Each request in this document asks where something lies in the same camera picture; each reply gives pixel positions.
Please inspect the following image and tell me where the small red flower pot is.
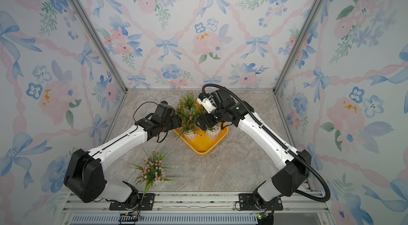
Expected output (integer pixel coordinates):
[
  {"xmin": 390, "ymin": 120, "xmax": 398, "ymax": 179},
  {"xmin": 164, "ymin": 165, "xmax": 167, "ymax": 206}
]
[{"xmin": 177, "ymin": 92, "xmax": 198, "ymax": 113}]

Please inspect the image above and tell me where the yellow plastic storage tray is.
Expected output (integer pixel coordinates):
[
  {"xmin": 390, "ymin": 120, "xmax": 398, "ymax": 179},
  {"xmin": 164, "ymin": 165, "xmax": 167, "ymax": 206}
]
[{"xmin": 173, "ymin": 128, "xmax": 228, "ymax": 156}]

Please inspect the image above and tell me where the large pink flower pot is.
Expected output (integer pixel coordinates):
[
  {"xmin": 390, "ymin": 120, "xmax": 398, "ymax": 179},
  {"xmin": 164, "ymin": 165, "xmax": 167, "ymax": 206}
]
[{"xmin": 128, "ymin": 149, "xmax": 173, "ymax": 196}]

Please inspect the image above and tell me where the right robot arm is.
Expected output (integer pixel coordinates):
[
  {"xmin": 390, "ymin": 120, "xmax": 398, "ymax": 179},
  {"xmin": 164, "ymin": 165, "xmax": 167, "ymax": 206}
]
[{"xmin": 196, "ymin": 89, "xmax": 311, "ymax": 203}]

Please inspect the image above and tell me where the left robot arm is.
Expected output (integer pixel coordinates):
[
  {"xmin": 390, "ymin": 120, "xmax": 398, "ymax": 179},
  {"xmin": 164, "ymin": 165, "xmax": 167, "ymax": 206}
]
[{"xmin": 63, "ymin": 101, "xmax": 181, "ymax": 210}]

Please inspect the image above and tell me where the vented metal grille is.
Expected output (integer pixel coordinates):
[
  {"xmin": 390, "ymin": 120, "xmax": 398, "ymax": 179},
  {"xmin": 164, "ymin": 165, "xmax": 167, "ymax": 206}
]
[{"xmin": 66, "ymin": 213, "xmax": 258, "ymax": 225}]

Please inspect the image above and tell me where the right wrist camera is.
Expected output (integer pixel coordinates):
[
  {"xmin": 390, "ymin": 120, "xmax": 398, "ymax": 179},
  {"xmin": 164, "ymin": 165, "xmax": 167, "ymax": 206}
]
[{"xmin": 197, "ymin": 93, "xmax": 216, "ymax": 114}]

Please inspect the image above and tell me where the aluminium rail frame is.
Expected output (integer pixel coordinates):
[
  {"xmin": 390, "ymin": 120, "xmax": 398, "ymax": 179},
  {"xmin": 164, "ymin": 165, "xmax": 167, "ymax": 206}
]
[{"xmin": 57, "ymin": 192, "xmax": 334, "ymax": 225}]

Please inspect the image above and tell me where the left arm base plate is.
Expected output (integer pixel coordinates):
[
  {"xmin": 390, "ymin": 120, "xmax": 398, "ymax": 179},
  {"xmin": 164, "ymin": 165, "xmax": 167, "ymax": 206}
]
[{"xmin": 109, "ymin": 193, "xmax": 156, "ymax": 211}]

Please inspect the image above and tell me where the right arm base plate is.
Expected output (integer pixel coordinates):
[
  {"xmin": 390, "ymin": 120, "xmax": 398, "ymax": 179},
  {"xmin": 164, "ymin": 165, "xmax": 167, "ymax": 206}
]
[{"xmin": 235, "ymin": 193, "xmax": 283, "ymax": 212}]

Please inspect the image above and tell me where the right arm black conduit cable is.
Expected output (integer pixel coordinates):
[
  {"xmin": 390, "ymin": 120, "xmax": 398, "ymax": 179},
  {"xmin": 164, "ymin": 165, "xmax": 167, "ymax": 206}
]
[{"xmin": 202, "ymin": 83, "xmax": 332, "ymax": 203}]

